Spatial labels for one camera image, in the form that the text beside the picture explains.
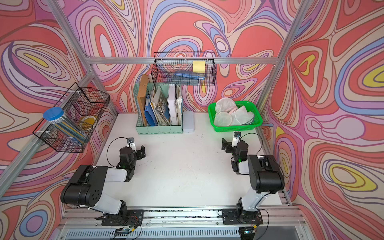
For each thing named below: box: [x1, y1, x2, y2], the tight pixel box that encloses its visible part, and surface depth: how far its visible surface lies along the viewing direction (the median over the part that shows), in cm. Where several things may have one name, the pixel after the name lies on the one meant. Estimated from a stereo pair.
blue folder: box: [144, 95, 159, 127], surface depth 98 cm
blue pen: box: [173, 73, 205, 80], surface depth 90 cm
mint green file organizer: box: [133, 82, 184, 135], surface depth 101 cm
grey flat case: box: [182, 111, 195, 134], surface depth 115 cm
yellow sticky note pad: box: [192, 61, 206, 74], surface depth 90 cm
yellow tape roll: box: [80, 115, 97, 131], surface depth 80 cm
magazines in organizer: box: [149, 85, 171, 126], surface depth 100 cm
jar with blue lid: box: [43, 107, 88, 146], surface depth 64 cm
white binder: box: [168, 85, 178, 126], surface depth 98 cm
